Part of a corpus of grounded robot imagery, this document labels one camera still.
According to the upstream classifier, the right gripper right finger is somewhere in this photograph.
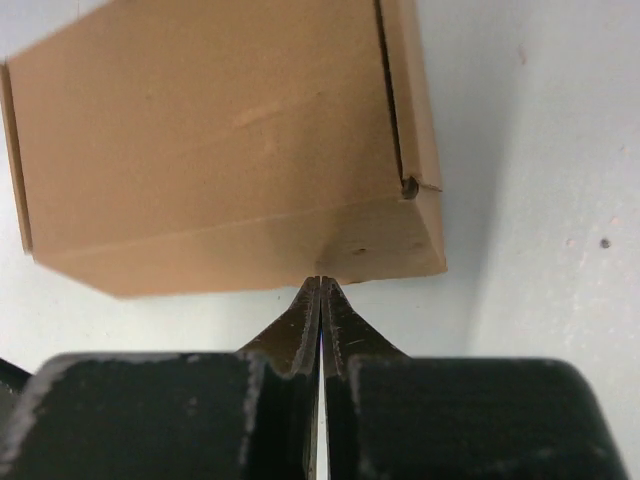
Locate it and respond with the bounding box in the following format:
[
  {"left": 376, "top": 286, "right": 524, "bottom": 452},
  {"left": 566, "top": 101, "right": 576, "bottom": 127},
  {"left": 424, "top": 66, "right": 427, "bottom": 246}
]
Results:
[{"left": 320, "top": 277, "right": 627, "bottom": 479}]

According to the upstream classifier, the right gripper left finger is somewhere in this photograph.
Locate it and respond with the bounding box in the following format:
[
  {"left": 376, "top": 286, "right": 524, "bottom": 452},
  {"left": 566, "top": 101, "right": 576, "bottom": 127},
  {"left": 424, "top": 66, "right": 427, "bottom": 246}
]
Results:
[{"left": 1, "top": 277, "right": 320, "bottom": 479}]

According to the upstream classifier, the brown cardboard box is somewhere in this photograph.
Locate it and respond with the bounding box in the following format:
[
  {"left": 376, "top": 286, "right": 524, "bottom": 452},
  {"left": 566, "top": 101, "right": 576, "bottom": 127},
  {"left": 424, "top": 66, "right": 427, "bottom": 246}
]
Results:
[{"left": 1, "top": 1, "right": 447, "bottom": 297}]

